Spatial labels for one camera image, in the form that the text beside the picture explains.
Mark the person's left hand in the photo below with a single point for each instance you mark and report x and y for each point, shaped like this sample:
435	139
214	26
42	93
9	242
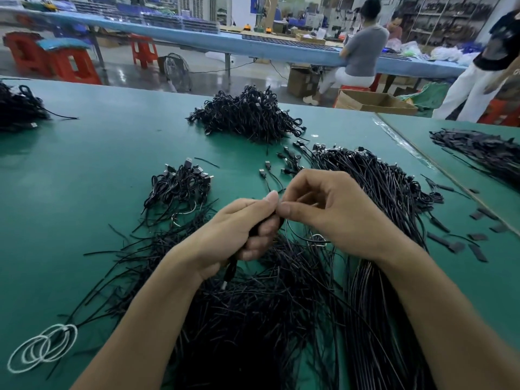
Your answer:
223	235

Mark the person's right hand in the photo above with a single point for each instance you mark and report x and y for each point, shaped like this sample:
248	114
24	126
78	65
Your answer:
345	215

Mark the person's left forearm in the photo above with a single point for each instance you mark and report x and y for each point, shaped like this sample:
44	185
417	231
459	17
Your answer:
134	337

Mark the person's right forearm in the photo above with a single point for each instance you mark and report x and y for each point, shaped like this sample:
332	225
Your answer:
455	321

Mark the open cardboard box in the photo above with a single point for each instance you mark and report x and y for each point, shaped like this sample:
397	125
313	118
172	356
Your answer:
375	102

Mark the scattered dark tie pieces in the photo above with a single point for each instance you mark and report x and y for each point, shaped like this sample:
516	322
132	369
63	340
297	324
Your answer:
479	252

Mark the small cardboard box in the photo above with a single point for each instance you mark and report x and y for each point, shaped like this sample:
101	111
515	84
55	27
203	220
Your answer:
303	81

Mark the green bag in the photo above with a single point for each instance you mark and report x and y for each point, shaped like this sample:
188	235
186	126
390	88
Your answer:
428	97

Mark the grey floor fan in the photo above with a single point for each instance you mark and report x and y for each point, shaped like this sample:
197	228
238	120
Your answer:
175	71

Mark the red plastic stool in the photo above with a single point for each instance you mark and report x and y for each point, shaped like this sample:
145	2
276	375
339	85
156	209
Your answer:
500	113
24	52
145	50

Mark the pile of white bags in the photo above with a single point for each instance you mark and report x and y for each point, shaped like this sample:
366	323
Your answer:
445	54

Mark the long blue workbench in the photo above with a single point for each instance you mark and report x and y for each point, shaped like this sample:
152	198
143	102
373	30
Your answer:
236	43

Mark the metal storage shelf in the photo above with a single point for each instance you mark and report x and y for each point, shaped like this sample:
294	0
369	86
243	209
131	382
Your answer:
451	16

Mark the white pillar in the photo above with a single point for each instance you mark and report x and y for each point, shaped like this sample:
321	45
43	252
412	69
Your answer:
244	10

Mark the red stool with blue seat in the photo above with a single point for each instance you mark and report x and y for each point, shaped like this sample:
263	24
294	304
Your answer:
71	62

